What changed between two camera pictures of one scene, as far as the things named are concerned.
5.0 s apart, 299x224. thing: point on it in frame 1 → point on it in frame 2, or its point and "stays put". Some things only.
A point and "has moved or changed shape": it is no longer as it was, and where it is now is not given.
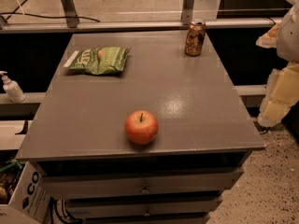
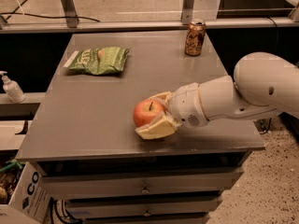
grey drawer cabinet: (96, 175) stays put
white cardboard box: (30, 200) stays put
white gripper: (290, 36) → (186, 105)
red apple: (141, 127) has moved or changed shape
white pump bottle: (13, 90) stays put
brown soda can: (194, 37) stays put
